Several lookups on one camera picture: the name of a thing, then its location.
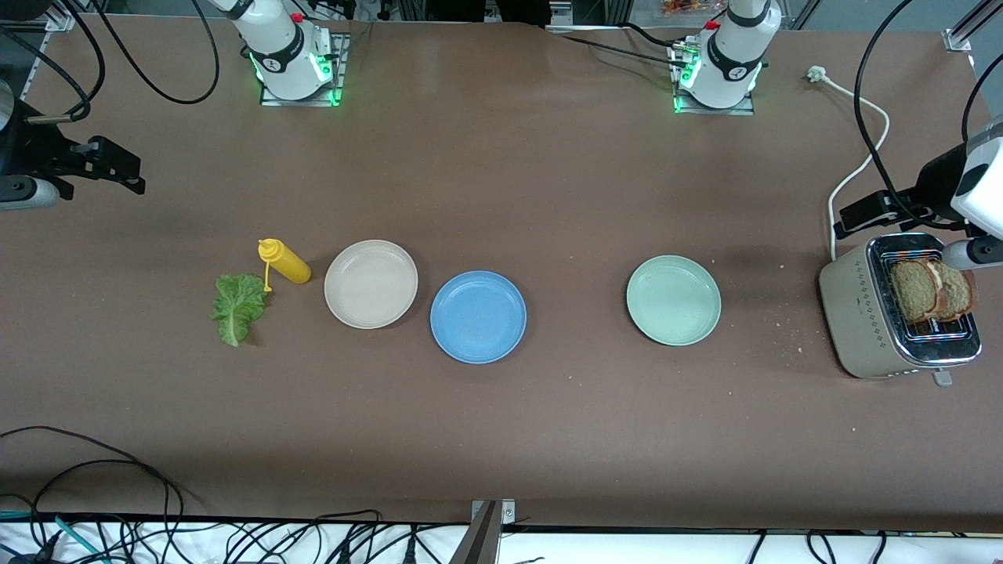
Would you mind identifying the brown bread slice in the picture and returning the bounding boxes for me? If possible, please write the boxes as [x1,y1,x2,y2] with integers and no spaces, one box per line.
[927,261,977,321]
[890,259,941,324]

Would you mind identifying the green lettuce leaf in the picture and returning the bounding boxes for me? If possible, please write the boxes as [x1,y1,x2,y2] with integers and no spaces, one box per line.
[211,273,270,348]

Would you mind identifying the green round plate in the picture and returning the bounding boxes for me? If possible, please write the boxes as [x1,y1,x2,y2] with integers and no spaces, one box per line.
[625,255,722,347]

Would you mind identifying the beige round plate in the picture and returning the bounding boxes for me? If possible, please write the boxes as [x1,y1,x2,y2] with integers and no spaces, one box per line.
[324,240,419,330]

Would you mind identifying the blue round plate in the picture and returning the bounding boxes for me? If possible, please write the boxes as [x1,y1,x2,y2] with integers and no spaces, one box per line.
[429,270,527,365]

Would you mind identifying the beige metal toaster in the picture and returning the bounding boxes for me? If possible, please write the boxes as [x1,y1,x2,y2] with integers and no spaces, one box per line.
[818,232,983,387]

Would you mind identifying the yellow mustard squeeze bottle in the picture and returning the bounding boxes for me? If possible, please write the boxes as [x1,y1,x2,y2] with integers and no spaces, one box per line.
[258,238,312,293]

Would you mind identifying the grey metal bar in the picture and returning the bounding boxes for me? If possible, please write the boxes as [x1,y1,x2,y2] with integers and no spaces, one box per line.
[449,501,502,564]

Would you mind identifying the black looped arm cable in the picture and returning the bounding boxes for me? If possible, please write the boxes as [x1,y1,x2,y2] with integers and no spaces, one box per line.
[89,0,221,106]

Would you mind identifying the aluminium frame profile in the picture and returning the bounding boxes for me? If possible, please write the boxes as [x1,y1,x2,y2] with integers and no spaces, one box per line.
[22,0,76,103]
[943,0,1003,53]

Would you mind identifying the white toaster power cord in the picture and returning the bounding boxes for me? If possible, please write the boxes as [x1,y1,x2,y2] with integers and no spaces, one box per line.
[806,66,892,262]

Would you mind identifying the black floor cable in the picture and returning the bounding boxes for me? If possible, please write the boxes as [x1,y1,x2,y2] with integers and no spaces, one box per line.
[0,426,186,564]
[30,459,172,564]

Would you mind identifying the black base cable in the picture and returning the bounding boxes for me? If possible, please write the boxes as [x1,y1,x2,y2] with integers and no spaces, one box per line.
[623,22,683,48]
[559,34,683,68]

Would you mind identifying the teal cable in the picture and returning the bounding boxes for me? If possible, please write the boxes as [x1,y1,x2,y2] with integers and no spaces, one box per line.
[0,511,107,564]

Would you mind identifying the silver metal bracket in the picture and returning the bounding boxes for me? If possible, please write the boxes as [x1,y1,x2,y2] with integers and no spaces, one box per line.
[470,499,516,527]

